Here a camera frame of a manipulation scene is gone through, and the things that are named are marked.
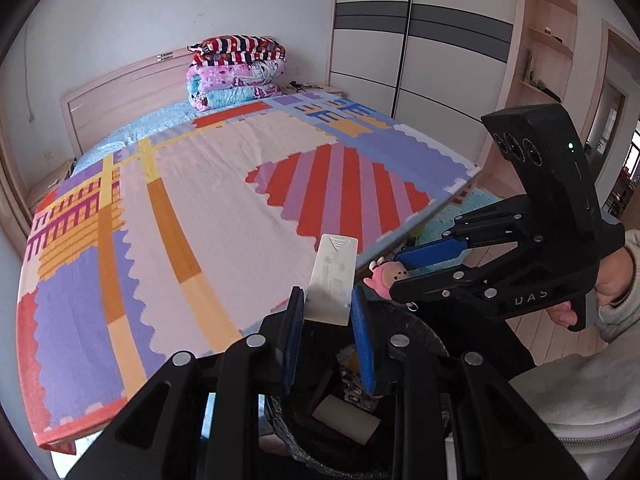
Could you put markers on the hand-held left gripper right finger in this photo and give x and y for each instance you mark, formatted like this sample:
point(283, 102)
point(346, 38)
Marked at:
point(362, 340)

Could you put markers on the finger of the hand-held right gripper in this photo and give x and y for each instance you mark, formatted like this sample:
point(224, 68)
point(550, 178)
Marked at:
point(440, 282)
point(435, 252)

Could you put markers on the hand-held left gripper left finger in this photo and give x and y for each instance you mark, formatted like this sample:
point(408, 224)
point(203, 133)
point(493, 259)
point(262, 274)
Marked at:
point(295, 340)

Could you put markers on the black-lined trash bin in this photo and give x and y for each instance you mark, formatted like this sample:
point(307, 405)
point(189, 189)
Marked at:
point(425, 330)

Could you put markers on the white plastic holder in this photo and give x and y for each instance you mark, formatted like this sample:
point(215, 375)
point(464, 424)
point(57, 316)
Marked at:
point(330, 280)

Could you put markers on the white cardboard tube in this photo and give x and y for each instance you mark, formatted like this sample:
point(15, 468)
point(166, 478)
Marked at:
point(345, 417)

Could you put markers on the person's right forearm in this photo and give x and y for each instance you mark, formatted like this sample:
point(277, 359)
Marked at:
point(620, 322)

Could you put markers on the person's right hand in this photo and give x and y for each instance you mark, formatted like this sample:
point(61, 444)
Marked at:
point(617, 275)

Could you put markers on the printed packet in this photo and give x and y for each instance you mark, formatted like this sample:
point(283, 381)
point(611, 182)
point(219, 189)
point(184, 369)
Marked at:
point(350, 380)

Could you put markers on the wooden shelf unit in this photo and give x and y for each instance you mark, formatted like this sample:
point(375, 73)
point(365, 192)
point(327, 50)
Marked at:
point(545, 60)

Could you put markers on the colourful patterned blanket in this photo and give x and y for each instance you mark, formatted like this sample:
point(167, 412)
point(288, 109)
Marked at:
point(200, 200)

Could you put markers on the person's light grey jacket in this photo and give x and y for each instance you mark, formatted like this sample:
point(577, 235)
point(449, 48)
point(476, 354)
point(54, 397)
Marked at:
point(575, 400)

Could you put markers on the white and grey wardrobe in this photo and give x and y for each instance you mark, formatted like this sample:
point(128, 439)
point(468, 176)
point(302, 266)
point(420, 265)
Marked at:
point(450, 60)

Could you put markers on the wooden nightstand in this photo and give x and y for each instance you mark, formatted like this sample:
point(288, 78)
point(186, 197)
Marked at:
point(50, 185)
point(325, 92)

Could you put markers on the light blue folded quilt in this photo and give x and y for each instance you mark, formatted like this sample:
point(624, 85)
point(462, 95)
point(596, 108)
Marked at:
point(230, 96)

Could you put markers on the light blue bedsheet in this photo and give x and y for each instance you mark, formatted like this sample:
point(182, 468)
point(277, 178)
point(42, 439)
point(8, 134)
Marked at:
point(150, 125)

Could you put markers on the pink folded quilt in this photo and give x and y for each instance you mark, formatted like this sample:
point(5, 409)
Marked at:
point(235, 77)

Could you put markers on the striped folded quilt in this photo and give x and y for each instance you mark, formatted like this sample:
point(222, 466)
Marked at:
point(240, 50)

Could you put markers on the wooden headboard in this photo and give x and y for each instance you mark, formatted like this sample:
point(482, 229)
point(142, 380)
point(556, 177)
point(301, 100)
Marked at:
point(125, 95)

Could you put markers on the wooden door frame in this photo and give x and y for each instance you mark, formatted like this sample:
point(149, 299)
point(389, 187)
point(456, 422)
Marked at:
point(607, 50)

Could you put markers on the wooden wall panel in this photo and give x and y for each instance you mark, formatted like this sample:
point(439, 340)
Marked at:
point(12, 195)

